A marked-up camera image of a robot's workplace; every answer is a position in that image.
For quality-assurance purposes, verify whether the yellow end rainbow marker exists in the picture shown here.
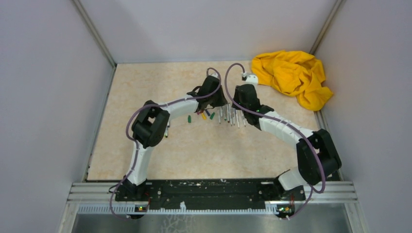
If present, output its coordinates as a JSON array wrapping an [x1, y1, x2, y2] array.
[[231, 108, 236, 126]]

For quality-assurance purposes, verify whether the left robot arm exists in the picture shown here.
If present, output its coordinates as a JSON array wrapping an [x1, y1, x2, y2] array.
[[126, 72, 227, 201]]

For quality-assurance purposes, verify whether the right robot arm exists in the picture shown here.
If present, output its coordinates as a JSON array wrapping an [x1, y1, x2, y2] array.
[[233, 84, 342, 200]]

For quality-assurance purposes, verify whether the yellow crumpled cloth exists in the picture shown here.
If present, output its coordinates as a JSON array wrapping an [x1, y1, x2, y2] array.
[[251, 50, 334, 111]]

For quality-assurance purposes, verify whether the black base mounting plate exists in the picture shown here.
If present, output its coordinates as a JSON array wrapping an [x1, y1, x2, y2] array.
[[115, 178, 306, 210]]

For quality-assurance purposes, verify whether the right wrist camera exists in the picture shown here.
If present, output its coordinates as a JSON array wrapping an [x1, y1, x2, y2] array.
[[241, 72, 258, 86]]

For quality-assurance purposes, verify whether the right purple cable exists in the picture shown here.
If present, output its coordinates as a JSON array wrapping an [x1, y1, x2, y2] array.
[[223, 63, 327, 221]]

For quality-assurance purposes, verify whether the purple cable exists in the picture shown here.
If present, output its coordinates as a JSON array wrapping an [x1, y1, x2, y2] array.
[[109, 67, 223, 222], [223, 63, 327, 221]]

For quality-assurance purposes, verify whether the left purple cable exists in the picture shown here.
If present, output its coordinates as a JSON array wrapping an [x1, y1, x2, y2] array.
[[109, 67, 223, 222]]

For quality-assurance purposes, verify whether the left corner aluminium post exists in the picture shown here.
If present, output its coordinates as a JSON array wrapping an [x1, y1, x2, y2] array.
[[71, 0, 117, 69]]

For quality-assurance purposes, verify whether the corner aluminium post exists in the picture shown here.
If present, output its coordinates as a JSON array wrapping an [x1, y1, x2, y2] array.
[[309, 0, 346, 55], [71, 0, 117, 69]]

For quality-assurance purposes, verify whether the aluminium frame rail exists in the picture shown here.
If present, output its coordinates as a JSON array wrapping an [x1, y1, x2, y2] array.
[[67, 179, 358, 203]]

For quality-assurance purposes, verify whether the right corner aluminium post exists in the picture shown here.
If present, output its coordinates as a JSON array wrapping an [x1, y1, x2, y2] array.
[[309, 0, 346, 55]]

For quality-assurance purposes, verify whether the white cable duct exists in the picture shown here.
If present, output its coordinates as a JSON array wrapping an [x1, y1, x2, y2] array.
[[78, 204, 279, 216]]

